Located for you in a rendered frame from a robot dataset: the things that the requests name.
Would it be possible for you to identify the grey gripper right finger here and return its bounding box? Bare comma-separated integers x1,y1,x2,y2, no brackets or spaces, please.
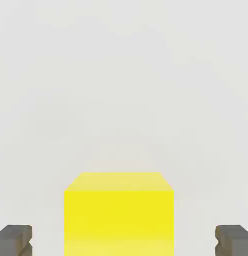
215,225,248,256

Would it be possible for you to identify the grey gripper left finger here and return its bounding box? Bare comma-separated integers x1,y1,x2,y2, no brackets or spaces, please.
0,225,34,256

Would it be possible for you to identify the small yellow cube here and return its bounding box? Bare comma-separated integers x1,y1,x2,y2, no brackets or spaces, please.
63,171,175,256

